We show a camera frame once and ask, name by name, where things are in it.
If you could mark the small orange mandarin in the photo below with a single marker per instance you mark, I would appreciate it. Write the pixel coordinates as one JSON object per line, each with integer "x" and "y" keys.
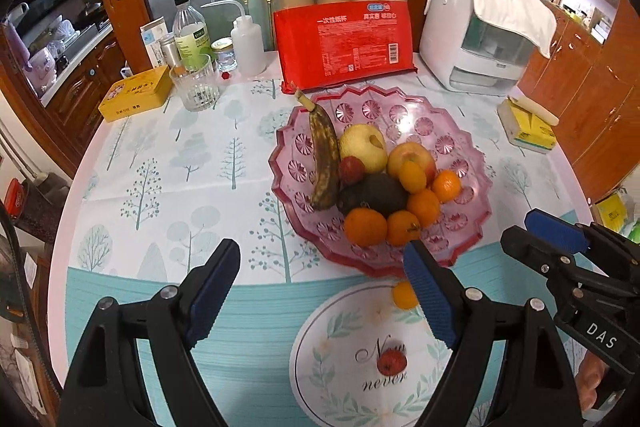
{"x": 403, "y": 295}

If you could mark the white countertop appliance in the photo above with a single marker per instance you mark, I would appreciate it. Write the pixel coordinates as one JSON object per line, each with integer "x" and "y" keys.
{"x": 450, "y": 47}

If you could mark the red paper cup package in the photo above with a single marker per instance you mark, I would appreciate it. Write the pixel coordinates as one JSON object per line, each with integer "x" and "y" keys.
{"x": 345, "y": 32}

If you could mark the person's right hand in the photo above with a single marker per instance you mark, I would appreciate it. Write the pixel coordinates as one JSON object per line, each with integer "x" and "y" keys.
{"x": 587, "y": 374}

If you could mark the grey metal can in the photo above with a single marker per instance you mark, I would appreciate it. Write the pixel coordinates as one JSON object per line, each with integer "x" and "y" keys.
{"x": 167, "y": 49}

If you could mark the yellow tissue pack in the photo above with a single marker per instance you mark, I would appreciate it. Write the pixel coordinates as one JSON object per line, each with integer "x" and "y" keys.
{"x": 527, "y": 127}

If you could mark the white carton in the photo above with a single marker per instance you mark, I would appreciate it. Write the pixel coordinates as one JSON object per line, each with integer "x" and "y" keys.
{"x": 152, "y": 39}

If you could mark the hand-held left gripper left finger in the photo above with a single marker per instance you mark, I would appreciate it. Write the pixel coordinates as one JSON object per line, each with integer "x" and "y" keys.
{"x": 210, "y": 302}

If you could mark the green yellow packet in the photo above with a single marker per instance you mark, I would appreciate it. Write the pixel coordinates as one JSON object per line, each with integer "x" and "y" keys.
{"x": 612, "y": 209}

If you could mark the small red box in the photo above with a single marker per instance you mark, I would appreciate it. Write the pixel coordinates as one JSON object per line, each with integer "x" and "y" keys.
{"x": 15, "y": 197}

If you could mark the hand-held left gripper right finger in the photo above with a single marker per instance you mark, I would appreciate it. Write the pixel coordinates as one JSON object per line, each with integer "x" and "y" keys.
{"x": 430, "y": 292}

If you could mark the smooth oval orange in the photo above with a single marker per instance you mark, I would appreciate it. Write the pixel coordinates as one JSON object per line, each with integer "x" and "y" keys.
{"x": 412, "y": 177}

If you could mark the small red fruit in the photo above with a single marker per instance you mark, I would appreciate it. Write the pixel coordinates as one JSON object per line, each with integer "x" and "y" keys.
{"x": 391, "y": 362}
{"x": 351, "y": 169}

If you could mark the dark avocado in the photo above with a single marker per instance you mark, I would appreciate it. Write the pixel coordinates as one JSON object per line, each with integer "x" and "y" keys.
{"x": 372, "y": 197}

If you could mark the yellow tin box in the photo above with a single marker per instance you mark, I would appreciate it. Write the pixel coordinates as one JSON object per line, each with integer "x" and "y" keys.
{"x": 135, "y": 94}

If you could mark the brown spotted banana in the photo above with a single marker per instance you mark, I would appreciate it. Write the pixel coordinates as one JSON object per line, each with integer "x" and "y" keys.
{"x": 322, "y": 157}

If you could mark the small glass jar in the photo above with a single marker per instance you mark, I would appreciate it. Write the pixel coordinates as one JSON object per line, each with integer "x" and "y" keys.
{"x": 224, "y": 54}

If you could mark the yellow pear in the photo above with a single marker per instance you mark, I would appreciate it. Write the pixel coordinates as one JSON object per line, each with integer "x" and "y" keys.
{"x": 362, "y": 144}

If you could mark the wooden kitchen cabinet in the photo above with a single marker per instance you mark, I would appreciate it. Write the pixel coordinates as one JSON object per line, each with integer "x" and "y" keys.
{"x": 75, "y": 77}

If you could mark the pink glass fruit bowl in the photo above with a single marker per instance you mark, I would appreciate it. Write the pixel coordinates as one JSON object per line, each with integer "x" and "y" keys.
{"x": 440, "y": 132}

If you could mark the clear bottle green label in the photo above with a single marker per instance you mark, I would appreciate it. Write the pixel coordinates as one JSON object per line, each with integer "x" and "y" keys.
{"x": 189, "y": 32}

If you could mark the clear drinking glass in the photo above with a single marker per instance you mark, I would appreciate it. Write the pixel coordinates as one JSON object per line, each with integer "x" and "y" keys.
{"x": 195, "y": 84}

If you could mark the white squeeze wash bottle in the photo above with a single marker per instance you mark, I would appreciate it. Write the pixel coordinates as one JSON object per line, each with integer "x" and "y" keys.
{"x": 247, "y": 44}

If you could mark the red apple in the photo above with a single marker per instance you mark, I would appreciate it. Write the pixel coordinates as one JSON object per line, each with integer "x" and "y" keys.
{"x": 400, "y": 152}

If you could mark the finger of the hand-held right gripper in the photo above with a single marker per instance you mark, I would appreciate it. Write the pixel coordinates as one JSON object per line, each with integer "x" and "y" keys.
{"x": 540, "y": 257}
{"x": 555, "y": 229}

